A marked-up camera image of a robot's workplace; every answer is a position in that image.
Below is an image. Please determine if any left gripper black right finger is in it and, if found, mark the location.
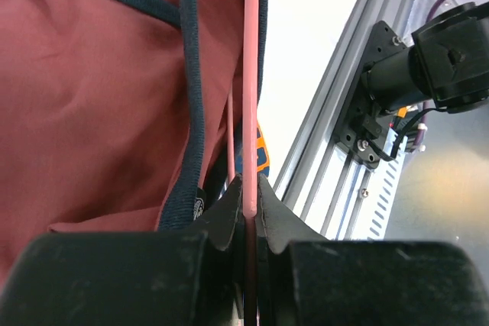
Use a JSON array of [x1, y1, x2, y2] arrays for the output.
[[256, 176, 488, 325]]

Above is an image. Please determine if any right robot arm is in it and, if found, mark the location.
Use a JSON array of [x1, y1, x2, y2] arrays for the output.
[[361, 2, 488, 114]]

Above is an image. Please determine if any pink hanger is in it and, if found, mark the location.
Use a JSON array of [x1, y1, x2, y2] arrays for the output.
[[241, 0, 259, 325]]

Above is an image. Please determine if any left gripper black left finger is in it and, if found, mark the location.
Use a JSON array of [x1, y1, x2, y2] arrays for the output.
[[1, 176, 243, 325]]

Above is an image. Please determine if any red tank top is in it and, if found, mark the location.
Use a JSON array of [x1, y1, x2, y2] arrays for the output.
[[0, 0, 274, 289]]

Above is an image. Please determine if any aluminium mounting rail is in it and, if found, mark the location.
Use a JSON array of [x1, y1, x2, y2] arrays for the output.
[[273, 0, 489, 243]]

